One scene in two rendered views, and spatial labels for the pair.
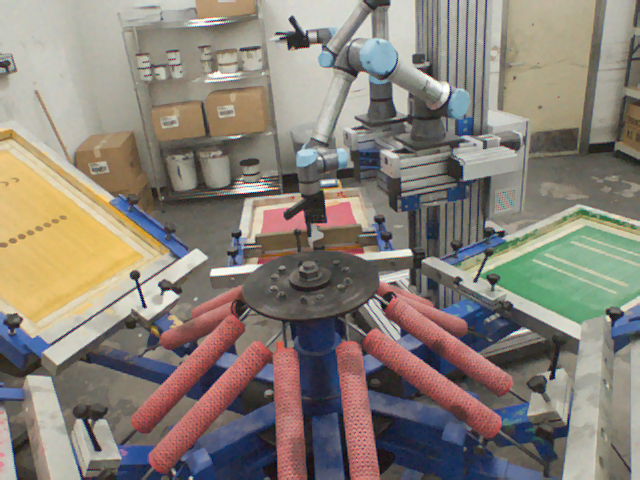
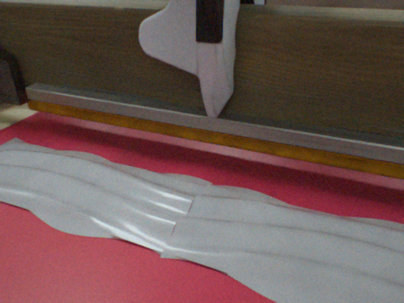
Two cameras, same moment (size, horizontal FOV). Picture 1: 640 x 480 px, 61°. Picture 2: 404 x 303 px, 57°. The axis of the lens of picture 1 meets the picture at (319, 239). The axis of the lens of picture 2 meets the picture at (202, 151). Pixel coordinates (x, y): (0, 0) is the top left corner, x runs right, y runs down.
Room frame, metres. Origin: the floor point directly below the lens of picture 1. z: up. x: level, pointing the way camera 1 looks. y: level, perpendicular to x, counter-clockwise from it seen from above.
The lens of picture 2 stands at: (2.09, 0.12, 1.10)
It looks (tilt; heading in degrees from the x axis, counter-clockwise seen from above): 30 degrees down; 205
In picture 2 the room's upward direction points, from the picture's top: 2 degrees counter-clockwise
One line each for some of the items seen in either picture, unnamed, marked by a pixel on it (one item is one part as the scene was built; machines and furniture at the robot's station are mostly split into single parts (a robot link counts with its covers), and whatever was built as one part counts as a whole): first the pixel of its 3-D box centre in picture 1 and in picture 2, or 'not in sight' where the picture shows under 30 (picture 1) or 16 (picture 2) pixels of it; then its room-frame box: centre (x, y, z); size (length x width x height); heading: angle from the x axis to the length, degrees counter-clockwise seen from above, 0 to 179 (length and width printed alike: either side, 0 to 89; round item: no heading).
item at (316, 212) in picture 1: (313, 207); not in sight; (1.86, 0.01, 1.15); 0.09 x 0.08 x 0.12; 91
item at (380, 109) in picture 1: (381, 106); not in sight; (2.76, -0.38, 1.31); 0.15 x 0.15 x 0.10
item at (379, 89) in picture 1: (380, 82); not in sight; (2.76, -0.38, 1.42); 0.13 x 0.12 x 0.14; 169
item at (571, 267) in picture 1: (561, 255); not in sight; (1.49, -0.75, 1.05); 1.08 x 0.61 x 0.23; 121
